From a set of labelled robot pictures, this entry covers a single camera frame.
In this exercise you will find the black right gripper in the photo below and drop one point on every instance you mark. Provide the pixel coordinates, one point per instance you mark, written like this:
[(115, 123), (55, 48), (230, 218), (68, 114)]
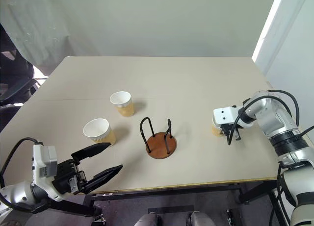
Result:
[(227, 129)]

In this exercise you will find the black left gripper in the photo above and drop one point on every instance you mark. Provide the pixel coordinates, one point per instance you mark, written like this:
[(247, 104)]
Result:
[(65, 178)]

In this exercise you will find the ribbed tan paper cup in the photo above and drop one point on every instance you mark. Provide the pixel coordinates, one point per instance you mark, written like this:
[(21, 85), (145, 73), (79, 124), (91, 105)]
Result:
[(108, 135), (216, 131), (126, 109)]

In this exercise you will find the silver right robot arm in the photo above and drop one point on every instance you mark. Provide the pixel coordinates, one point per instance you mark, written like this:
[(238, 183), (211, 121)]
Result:
[(282, 123)]

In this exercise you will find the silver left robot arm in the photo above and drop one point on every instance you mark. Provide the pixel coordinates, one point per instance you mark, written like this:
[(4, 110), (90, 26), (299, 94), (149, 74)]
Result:
[(17, 193)]

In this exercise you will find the black table caster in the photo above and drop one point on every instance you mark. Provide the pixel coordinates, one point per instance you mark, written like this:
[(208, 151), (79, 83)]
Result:
[(99, 216), (230, 216)]

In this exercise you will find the dark grey rounded shape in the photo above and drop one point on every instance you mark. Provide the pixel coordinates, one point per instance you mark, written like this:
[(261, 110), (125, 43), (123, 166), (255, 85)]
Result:
[(148, 219), (200, 218)]

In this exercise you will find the black floor mat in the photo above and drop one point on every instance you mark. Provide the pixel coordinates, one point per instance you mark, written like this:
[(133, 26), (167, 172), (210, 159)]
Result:
[(171, 209)]

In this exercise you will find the black office chair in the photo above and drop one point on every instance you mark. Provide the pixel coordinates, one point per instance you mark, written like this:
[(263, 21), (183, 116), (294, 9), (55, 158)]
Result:
[(14, 71)]

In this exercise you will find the translucent white curtain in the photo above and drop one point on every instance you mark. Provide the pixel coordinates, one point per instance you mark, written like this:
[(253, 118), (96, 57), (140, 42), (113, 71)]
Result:
[(36, 27)]

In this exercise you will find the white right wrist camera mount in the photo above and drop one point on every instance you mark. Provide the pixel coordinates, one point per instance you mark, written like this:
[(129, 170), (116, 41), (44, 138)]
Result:
[(225, 114)]

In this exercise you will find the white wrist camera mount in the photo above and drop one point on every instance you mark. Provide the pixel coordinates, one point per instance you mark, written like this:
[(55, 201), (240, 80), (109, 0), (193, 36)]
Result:
[(36, 162), (225, 114)]

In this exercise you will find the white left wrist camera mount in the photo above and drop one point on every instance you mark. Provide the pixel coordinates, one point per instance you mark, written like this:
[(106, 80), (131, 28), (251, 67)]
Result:
[(36, 162)]

